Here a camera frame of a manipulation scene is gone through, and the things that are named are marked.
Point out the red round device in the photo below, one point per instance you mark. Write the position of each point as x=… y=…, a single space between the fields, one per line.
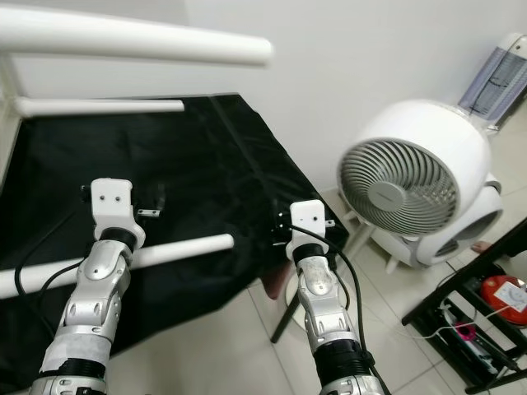
x=502 y=298

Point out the pink seat cushion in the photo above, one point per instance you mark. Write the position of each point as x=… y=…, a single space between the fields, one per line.
x=273 y=284

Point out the black metal shelf rack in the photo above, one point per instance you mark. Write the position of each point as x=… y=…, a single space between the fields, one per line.
x=469 y=354

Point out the small pink object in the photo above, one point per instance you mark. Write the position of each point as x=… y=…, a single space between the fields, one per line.
x=464 y=331

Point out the black metal table frame bar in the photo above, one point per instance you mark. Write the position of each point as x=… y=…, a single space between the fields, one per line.
x=282 y=325

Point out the purple grey tower heater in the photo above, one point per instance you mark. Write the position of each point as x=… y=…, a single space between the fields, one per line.
x=498 y=78

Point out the white round floor fan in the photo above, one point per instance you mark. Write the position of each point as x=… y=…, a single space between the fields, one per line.
x=420 y=164

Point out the black table cloth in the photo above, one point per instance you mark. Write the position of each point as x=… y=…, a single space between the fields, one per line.
x=214 y=164

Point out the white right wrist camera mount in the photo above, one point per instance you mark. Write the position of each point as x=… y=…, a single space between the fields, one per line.
x=307 y=222

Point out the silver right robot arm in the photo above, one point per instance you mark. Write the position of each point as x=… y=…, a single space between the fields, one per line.
x=329 y=313

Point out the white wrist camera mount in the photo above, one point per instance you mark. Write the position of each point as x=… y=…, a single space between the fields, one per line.
x=307 y=222
x=111 y=206

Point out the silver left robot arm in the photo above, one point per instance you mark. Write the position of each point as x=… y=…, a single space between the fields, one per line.
x=95 y=304

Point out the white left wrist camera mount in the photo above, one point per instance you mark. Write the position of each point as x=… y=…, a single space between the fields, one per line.
x=111 y=206

